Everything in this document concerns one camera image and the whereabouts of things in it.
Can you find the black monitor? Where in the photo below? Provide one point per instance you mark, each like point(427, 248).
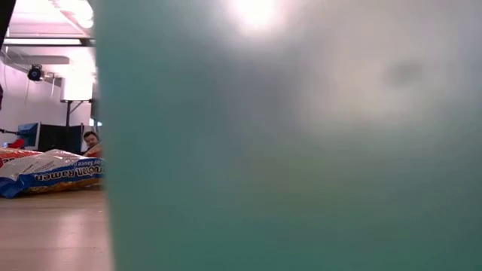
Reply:
point(60, 138)

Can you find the green plastic container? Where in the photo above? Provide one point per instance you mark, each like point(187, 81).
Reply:
point(263, 169)

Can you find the black metal stand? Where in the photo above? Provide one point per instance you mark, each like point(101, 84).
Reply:
point(68, 113)

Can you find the ceiling light strip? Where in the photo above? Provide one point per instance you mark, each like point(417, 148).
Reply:
point(37, 41)

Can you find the monitor with blue screen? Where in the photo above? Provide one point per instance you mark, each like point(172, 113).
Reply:
point(28, 135)

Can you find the blue Maruchan ramen pack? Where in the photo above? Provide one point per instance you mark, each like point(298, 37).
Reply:
point(56, 175)

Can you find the orange Maruchan ramen pack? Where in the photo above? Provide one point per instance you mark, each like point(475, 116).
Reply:
point(15, 154)

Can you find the white box panel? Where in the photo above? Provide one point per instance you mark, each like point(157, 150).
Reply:
point(77, 88)

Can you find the red object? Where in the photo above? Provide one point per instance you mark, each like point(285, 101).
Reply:
point(17, 144)

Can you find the black ceiling-mounted camera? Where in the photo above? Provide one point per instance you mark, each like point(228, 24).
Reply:
point(35, 73)

